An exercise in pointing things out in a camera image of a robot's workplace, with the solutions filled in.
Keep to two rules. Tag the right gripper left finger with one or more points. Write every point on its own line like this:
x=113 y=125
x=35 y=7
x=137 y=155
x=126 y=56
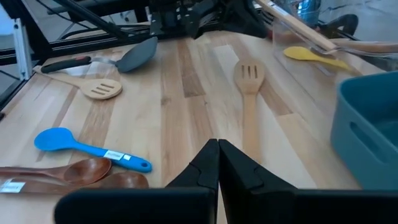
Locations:
x=205 y=168

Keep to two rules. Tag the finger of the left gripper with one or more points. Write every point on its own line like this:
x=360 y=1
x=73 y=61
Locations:
x=245 y=18
x=203 y=21

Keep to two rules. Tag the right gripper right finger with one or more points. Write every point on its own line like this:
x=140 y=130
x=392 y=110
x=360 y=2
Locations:
x=248 y=193

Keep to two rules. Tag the wooden slotted spatula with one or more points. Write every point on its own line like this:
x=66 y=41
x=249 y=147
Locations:
x=248 y=74

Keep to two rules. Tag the yellow silicone spoon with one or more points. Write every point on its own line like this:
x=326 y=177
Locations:
x=301 y=53

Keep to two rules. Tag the long dark wooden spoon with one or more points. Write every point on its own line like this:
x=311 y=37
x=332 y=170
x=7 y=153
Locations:
x=87 y=171

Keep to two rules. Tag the blue silicone spoon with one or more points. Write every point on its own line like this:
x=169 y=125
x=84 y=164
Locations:
x=53 y=138

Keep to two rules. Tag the clear plastic bin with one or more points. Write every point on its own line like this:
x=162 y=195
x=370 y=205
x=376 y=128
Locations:
x=281 y=37

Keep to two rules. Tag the black round-head spatula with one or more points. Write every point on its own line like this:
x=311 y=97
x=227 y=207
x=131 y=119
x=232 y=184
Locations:
x=136 y=56

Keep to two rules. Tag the short dark wooden spoon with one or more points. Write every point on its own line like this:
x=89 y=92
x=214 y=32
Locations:
x=124 y=180

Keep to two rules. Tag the wooden slotted spoon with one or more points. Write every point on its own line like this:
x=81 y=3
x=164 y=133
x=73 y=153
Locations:
x=102 y=88

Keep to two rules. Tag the teal plastic bin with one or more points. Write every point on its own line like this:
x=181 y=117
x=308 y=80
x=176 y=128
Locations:
x=367 y=140

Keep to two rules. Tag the black aluminium table frame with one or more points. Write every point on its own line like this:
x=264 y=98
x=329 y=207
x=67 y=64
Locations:
x=93 y=40

